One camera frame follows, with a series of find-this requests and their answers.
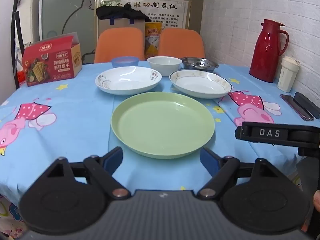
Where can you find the white tumbler cup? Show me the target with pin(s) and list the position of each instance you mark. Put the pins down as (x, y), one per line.
(287, 76)

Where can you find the green plastic plate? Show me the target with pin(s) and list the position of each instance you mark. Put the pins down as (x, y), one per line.
(162, 125)

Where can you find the person's right hand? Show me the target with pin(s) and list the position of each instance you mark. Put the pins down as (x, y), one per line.
(317, 200)

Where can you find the smartphone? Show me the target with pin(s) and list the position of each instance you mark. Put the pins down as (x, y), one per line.
(292, 103)

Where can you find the black rectangular block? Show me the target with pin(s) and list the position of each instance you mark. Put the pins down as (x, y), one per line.
(308, 105)

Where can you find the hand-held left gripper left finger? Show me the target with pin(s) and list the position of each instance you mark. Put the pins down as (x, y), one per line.
(114, 159)

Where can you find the blue cartoon printed tablecloth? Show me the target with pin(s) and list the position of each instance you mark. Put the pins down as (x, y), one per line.
(72, 122)

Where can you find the white gold-rimmed plate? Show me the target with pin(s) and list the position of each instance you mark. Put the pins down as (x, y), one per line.
(200, 85)

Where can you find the red cracker box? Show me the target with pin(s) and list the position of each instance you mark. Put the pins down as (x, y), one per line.
(50, 65)

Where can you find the red thermos jug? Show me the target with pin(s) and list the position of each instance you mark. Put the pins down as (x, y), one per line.
(265, 52)

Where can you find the yellow snack bag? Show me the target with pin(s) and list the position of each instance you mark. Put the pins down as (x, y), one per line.
(153, 38)

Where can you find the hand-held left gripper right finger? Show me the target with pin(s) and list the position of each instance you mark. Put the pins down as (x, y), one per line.
(209, 159)

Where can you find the stainless steel bowl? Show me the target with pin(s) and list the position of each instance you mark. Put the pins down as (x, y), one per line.
(200, 63)

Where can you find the wall poster with large text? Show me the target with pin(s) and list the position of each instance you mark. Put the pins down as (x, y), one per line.
(165, 11)

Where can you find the black metal stand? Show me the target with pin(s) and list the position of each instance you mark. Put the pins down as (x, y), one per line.
(17, 30)

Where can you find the blue plastic bowl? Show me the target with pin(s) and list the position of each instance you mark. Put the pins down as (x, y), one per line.
(124, 62)

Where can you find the white ceramic bowl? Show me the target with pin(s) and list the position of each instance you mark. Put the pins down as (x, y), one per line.
(163, 66)

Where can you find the black cloth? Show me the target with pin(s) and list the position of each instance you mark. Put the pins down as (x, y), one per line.
(120, 12)

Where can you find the white floral plate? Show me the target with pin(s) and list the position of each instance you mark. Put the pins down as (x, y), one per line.
(127, 81)

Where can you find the frosted glass door with cartoon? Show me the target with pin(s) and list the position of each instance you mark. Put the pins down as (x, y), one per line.
(65, 10)

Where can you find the orange chair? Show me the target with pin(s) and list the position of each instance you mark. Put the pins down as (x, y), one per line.
(120, 45)
(181, 43)

